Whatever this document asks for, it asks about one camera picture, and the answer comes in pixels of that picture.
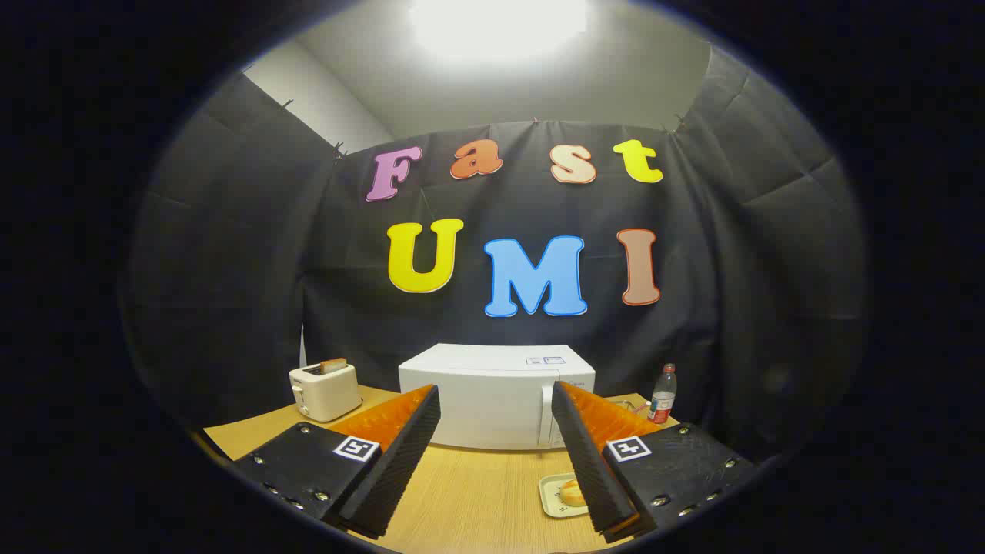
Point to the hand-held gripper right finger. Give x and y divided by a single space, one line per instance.
589 462

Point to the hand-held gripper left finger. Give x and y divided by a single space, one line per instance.
400 462

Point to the golden bread bun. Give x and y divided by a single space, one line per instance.
571 492

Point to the white microwave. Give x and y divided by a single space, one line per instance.
485 400

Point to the small cream square plate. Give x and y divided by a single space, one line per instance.
549 502

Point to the clear bottle with red label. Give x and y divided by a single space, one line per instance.
662 400

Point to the white toaster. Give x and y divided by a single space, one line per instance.
327 392

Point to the toast slice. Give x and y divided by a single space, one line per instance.
333 365

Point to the ceiling light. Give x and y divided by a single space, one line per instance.
496 27

